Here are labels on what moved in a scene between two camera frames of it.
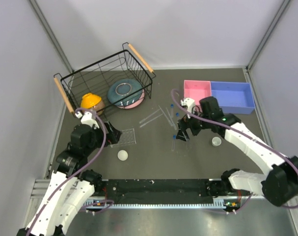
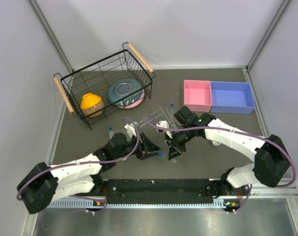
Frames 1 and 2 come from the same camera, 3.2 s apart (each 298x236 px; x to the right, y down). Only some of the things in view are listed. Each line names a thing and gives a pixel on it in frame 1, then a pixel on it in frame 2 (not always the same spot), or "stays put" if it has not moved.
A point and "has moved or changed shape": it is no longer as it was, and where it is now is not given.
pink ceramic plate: [134, 105] stays put
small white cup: [216, 141] stays put
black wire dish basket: [109, 85] stays put
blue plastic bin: [234, 98] stays put
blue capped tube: [174, 138] has moved or changed shape
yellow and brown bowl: [91, 101] stays put
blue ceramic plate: [124, 92] stays put
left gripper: [113, 136] to [147, 148]
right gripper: [186, 122] to [173, 141]
